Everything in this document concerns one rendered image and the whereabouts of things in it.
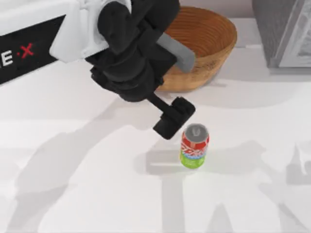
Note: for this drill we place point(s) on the red and green can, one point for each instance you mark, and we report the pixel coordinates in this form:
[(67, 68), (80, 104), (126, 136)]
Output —
[(194, 148)]

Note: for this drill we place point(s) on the pale grey cabinet door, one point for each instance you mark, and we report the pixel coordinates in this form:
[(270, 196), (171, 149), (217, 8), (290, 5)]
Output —
[(298, 41)]

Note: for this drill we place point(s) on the round wooden basket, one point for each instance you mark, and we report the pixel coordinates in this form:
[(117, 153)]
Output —
[(206, 43)]

